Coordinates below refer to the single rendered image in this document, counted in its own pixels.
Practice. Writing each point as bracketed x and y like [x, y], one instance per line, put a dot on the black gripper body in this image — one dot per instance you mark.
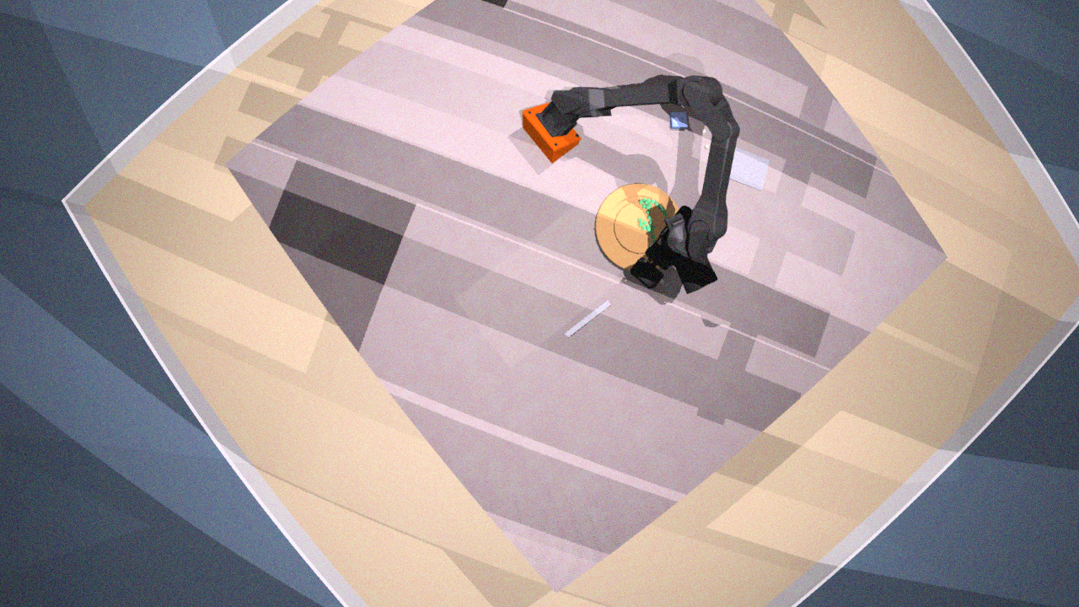
[646, 272]

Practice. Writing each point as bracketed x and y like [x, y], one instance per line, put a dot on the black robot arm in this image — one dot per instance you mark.
[708, 221]

